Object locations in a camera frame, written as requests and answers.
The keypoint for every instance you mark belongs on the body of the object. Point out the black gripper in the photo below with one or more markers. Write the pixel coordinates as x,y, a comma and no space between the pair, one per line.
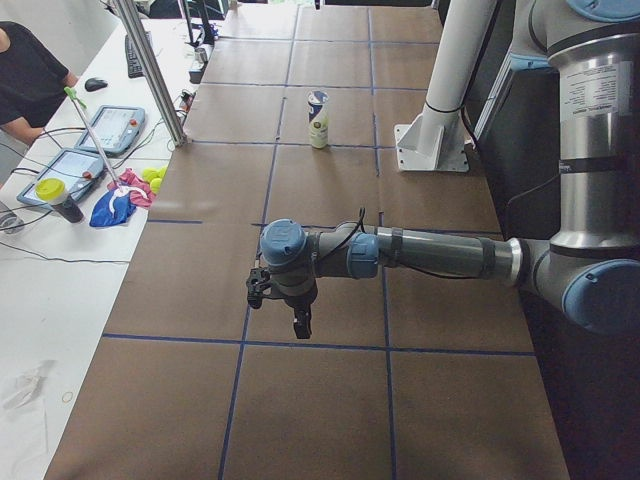
298,303

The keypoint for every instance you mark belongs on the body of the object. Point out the clear plastic ball tube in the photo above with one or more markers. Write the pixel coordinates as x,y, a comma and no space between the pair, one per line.
318,118

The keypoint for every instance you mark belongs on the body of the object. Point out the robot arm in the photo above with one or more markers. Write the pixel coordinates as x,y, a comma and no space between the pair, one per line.
589,269

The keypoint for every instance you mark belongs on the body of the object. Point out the yellow tennis ball on desk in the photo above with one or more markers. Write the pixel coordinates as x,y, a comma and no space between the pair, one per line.
149,174

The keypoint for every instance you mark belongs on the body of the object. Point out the blue cloth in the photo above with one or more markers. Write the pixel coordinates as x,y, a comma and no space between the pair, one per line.
113,208

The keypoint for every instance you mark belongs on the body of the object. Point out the pink cloth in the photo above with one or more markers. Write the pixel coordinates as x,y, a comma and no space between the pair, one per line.
132,186

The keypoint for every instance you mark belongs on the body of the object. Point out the upper teach pendant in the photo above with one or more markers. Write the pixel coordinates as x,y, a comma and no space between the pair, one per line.
117,127

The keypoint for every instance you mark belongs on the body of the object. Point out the teach pendant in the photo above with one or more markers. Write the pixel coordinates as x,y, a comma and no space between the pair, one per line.
117,127
78,170

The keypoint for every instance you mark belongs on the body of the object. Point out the lower teach pendant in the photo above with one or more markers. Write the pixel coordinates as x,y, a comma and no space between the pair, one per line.
78,170

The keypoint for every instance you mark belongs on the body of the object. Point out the cup with yellow lid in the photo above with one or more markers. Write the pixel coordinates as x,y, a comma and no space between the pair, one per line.
53,191

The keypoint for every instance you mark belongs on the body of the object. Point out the silver metal can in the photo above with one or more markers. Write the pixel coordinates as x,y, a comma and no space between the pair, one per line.
201,55

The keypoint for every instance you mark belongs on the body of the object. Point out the crumpled white plastic wrap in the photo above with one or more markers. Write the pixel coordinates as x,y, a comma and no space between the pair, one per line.
20,389

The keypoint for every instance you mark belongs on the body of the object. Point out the black keyboard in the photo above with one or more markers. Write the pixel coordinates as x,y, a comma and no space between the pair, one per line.
133,63

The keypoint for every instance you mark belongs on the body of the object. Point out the black monitor stand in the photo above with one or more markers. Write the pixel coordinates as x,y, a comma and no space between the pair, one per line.
208,37

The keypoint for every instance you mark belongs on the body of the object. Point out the grabber stick with green tip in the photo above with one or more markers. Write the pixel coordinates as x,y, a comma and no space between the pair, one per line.
79,107

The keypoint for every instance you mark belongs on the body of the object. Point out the black computer mouse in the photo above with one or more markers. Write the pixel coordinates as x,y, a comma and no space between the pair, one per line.
94,84

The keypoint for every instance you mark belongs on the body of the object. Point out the person in black shirt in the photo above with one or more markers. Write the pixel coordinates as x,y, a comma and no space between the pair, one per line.
32,83

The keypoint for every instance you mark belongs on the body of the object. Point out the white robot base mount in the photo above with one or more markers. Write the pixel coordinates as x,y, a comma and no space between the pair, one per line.
434,141

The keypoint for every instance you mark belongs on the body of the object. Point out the aluminium frame post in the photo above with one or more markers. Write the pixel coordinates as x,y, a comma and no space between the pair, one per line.
134,28

